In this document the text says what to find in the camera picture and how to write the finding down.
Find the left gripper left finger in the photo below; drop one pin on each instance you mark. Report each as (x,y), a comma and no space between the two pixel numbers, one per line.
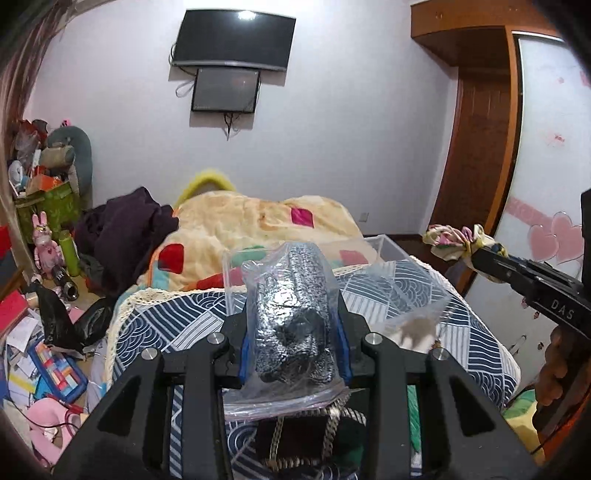
(127,435)

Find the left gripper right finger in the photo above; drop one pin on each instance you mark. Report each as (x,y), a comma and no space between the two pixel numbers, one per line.
(463,434)

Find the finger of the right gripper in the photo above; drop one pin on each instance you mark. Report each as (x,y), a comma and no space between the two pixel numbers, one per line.
(510,269)

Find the floral fabric scrunchie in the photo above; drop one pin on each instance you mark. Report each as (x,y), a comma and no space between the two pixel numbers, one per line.
(452,244)

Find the black bag with silver chain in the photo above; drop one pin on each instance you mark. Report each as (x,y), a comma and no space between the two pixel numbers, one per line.
(329,440)

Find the silver cloth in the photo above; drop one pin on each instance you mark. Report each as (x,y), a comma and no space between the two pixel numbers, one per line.
(291,357)

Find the white cloth pouch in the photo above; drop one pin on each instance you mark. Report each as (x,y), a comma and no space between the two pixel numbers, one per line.
(416,330)

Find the person's right hand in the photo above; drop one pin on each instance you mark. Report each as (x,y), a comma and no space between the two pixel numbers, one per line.
(548,387)

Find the white sliding door with hearts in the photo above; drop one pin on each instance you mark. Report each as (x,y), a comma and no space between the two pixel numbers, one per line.
(541,219)

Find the colourful blue pencil case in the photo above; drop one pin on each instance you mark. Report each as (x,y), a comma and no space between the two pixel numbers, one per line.
(60,373)

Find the blue white patterned tablecloth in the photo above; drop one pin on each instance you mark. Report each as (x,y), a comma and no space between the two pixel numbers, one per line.
(180,320)

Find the black plastic bag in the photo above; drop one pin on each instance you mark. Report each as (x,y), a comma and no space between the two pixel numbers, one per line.
(60,333)

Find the clear plastic storage box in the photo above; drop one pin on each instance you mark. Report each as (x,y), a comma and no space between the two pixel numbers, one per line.
(242,266)

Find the black cylindrical flashlight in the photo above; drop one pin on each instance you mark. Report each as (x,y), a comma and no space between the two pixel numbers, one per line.
(68,287)

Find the green bottle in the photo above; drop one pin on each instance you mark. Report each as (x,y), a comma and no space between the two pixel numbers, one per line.
(69,253)

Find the pink rabbit toy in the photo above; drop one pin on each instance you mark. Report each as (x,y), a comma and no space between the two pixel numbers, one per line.
(47,253)

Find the dark purple clothing pile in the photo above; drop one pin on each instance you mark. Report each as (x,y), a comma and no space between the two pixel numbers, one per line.
(121,236)

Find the beige colourful fleece blanket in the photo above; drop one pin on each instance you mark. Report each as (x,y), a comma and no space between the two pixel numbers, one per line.
(221,225)

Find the brown wooden wardrobe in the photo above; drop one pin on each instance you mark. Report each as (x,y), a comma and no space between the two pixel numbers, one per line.
(477,38)

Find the green cardboard box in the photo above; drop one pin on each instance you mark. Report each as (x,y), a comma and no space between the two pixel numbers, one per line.
(62,207)

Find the grey green plush toy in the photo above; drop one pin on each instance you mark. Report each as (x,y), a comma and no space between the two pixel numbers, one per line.
(68,151)

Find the small black wall monitor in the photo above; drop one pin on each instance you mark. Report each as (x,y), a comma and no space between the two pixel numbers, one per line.
(225,90)

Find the large black wall television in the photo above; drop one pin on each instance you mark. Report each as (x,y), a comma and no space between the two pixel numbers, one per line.
(234,38)

